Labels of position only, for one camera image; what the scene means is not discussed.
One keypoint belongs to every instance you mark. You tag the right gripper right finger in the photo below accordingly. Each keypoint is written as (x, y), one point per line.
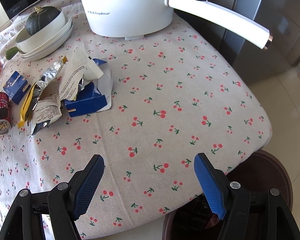
(244, 215)

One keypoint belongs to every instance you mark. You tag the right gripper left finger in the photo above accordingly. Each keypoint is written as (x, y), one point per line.
(65, 203)

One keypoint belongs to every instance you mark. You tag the torn blue small box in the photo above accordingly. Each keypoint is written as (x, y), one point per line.
(96, 96)

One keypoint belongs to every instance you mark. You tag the crushed red soda can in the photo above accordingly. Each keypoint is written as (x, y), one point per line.
(5, 113)

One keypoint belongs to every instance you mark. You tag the yellow foil snack wrapper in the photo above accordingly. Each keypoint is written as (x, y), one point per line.
(37, 89)

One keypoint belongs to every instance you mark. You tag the white snack wrapper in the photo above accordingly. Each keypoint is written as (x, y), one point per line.
(46, 112)
(79, 71)

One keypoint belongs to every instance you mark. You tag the brown plastic trash bin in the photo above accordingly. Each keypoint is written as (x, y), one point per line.
(258, 174)

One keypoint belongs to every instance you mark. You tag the dark blue cookie box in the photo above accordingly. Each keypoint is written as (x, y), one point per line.
(16, 87)

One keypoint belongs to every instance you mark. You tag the cherry print tablecloth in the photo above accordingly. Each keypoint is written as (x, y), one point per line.
(173, 96)

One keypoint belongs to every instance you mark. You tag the stacked white plates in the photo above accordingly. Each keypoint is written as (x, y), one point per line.
(50, 46)

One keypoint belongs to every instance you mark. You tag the dark green squash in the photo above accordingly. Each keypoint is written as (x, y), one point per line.
(40, 18)

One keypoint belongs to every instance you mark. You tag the white electric cooking pot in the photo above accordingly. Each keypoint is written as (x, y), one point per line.
(133, 19)

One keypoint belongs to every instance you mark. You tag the dark grey refrigerator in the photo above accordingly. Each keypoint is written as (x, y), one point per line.
(281, 17)

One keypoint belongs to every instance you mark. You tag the cream handled bowl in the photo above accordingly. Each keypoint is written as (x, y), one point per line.
(26, 43)

